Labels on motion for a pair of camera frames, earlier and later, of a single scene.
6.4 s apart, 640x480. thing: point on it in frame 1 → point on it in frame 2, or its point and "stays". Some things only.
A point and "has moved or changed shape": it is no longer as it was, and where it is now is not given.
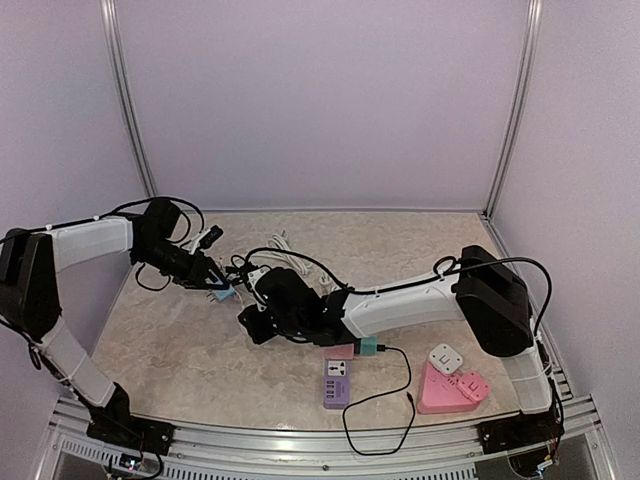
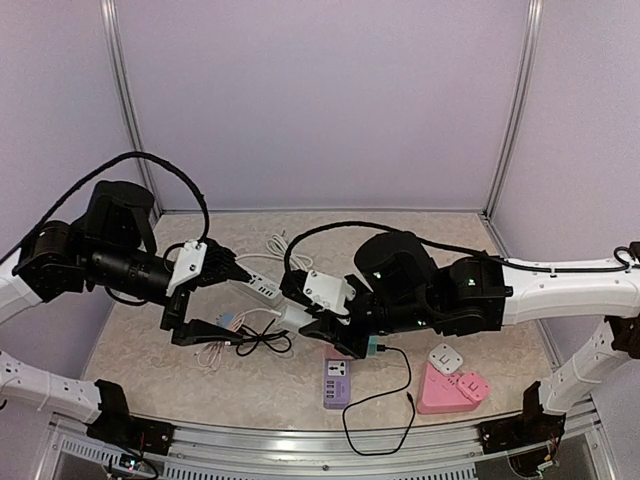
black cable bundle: (240, 271) has moved or changed shape
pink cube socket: (344, 351) stays
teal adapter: (368, 345) stays
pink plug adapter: (474, 386) stays
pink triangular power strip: (438, 393) stays
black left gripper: (194, 278) → (193, 331)
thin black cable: (383, 348) stays
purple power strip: (336, 384) stays
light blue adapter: (224, 293) → (224, 320)
